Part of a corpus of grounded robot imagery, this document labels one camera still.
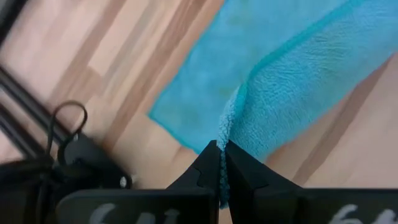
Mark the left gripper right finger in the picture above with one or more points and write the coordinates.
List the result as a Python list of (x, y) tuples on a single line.
[(280, 205)]

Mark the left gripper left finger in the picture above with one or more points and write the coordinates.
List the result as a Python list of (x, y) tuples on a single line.
[(140, 208)]

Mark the blue microfiber towel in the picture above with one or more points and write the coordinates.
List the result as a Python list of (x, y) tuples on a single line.
[(280, 77)]

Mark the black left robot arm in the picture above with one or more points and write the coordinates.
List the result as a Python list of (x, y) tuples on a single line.
[(87, 161)]

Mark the black metal table frame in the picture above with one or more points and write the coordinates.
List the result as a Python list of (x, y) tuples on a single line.
[(31, 103)]

